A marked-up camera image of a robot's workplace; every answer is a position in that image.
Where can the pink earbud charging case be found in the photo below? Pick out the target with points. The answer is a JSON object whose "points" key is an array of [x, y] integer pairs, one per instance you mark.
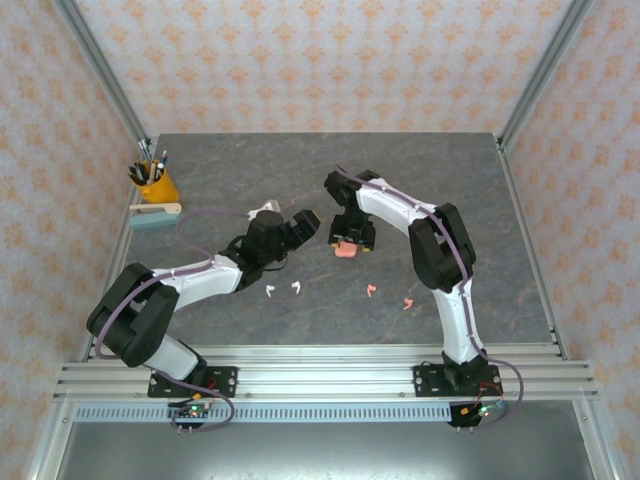
{"points": [[346, 251]]}

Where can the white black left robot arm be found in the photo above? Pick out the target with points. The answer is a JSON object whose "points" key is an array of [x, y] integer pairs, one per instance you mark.
{"points": [[205, 277]]}

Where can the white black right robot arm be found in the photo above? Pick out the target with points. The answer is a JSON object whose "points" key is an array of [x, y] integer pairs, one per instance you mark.
{"points": [[457, 320]]}

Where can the teal and cream stapler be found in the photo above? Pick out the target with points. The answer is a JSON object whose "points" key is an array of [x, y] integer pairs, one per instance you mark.
{"points": [[155, 220]]}

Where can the yellow pen holder cup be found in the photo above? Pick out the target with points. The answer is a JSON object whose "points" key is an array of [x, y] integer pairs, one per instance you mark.
{"points": [[160, 190]]}

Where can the white pen blue cap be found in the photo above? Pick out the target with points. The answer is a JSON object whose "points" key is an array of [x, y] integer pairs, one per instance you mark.
{"points": [[161, 162]]}

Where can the black pen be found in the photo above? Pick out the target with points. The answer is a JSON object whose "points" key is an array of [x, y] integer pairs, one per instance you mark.
{"points": [[136, 172]]}

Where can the grey metal sheet panel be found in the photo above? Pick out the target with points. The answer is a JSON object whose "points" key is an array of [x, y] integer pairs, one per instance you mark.
{"points": [[325, 450]]}

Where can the aluminium extrusion table frame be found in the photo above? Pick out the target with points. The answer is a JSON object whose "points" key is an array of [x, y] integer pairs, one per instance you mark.
{"points": [[325, 380]]}

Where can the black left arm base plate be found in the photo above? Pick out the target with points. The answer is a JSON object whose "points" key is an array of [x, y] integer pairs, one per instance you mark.
{"points": [[227, 375]]}

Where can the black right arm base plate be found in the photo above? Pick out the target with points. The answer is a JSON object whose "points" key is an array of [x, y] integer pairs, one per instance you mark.
{"points": [[425, 380]]}

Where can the aluminium corner post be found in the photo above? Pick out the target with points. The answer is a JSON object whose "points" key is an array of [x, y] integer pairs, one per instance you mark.
{"points": [[547, 65], [100, 65]]}

